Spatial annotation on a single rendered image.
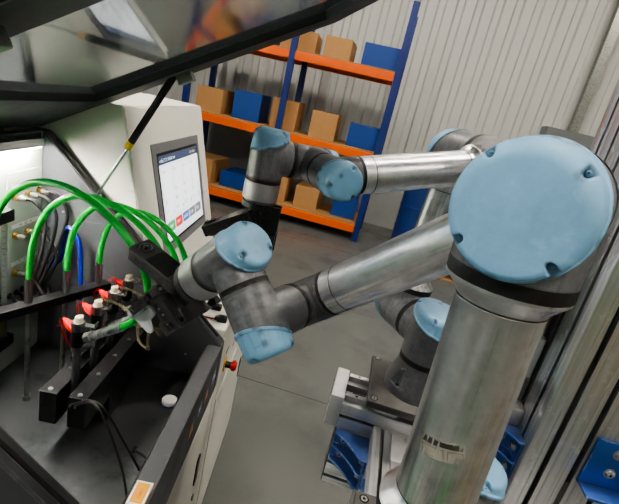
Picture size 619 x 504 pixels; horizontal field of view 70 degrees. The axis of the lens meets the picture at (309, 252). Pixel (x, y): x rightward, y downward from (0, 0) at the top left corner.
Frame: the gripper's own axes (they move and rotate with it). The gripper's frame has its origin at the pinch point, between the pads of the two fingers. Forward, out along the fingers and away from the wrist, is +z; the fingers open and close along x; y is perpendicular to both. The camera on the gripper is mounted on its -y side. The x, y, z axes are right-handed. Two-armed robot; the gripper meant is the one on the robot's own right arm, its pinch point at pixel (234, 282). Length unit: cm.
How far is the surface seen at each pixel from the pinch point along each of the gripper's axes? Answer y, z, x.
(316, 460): 45, 124, 86
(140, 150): -36, -19, 30
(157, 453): -5.6, 29.4, -23.5
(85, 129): -48, -23, 23
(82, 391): -25.9, 26.5, -14.4
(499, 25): 214, -196, 609
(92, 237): -42.6, 5.0, 19.1
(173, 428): -4.9, 29.5, -16.0
